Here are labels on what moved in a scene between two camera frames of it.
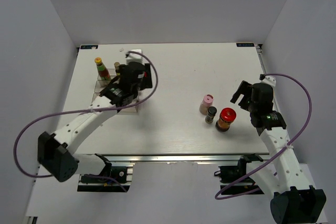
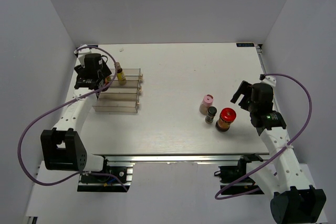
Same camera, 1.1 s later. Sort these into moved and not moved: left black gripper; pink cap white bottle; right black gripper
Moved: left black gripper
Not moved: right black gripper; pink cap white bottle
